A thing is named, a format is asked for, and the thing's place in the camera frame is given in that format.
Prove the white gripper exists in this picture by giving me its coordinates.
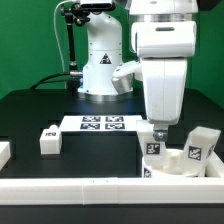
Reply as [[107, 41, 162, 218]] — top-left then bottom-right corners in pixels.
[[140, 58, 187, 142]]

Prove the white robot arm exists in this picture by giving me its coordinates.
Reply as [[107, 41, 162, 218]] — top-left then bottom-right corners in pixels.
[[81, 0, 222, 141]]

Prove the white tag marker sheet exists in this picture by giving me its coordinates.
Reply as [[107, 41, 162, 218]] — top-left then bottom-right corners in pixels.
[[59, 115, 142, 132]]

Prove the white right fence bar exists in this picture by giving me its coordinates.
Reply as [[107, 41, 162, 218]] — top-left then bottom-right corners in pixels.
[[205, 158, 224, 178]]

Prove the white fence bar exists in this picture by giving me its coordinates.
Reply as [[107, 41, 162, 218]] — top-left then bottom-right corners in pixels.
[[0, 178, 224, 205], [205, 158, 224, 178]]

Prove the white front fence bar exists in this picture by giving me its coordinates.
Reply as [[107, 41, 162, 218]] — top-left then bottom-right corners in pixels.
[[0, 178, 224, 205]]

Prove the white left fence block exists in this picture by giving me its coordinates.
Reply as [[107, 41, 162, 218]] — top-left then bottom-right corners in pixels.
[[0, 142, 11, 171]]

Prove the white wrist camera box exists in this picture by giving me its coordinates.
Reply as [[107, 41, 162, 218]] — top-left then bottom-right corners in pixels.
[[131, 21, 196, 58]]

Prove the black cable bundle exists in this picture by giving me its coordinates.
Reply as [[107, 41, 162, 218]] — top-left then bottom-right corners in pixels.
[[29, 73, 83, 90]]

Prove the overhead camera on mount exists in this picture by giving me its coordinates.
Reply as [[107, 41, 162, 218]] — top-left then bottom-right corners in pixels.
[[80, 0, 115, 11]]

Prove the white cable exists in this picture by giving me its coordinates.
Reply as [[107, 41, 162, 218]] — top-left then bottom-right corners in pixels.
[[53, 0, 75, 64]]

